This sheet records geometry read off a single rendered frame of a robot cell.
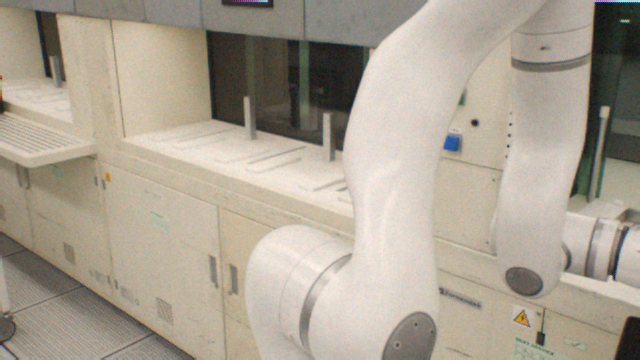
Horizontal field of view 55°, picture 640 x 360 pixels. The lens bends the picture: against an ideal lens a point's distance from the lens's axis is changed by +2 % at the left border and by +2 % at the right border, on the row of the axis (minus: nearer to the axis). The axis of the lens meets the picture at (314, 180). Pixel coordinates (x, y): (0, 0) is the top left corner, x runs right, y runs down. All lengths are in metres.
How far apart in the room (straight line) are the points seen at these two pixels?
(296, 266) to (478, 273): 0.82
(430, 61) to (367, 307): 0.23
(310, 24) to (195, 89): 1.11
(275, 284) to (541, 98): 0.39
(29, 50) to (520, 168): 3.31
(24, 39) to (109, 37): 1.54
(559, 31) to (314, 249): 0.37
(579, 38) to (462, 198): 0.65
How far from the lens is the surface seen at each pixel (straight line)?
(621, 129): 2.13
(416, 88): 0.58
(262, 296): 0.65
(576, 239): 0.88
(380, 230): 0.56
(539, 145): 0.81
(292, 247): 0.64
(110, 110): 2.39
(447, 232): 1.41
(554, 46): 0.77
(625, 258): 0.87
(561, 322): 1.35
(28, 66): 3.85
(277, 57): 2.28
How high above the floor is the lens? 1.46
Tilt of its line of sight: 19 degrees down
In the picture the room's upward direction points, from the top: straight up
